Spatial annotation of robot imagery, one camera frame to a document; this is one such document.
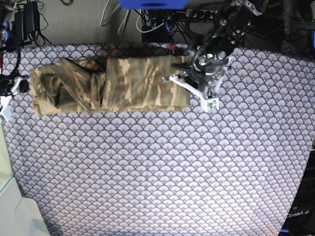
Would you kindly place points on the camouflage T-shirt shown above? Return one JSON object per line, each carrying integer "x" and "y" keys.
{"x": 108, "y": 85}

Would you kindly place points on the purple fan-pattern tablecloth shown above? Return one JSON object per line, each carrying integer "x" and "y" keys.
{"x": 234, "y": 171}

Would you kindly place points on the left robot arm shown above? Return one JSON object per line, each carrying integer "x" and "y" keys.
{"x": 230, "y": 24}

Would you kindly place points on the black power strip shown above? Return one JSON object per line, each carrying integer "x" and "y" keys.
{"x": 204, "y": 15}

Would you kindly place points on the red black clamp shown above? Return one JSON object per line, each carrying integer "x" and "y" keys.
{"x": 172, "y": 48}

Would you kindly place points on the black power adapter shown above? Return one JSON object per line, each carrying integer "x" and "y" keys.
{"x": 26, "y": 21}

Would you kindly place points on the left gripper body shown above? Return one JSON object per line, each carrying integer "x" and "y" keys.
{"x": 205, "y": 69}

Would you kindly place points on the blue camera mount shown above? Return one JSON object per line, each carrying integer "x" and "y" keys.
{"x": 153, "y": 4}

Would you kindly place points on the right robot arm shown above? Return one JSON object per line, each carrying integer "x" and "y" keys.
{"x": 10, "y": 59}

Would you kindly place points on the black OpenArm case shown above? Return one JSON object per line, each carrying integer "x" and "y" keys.
{"x": 301, "y": 218}

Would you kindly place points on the black box under table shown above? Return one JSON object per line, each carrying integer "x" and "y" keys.
{"x": 159, "y": 35}

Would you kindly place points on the white plastic bin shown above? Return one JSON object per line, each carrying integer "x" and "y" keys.
{"x": 19, "y": 216}

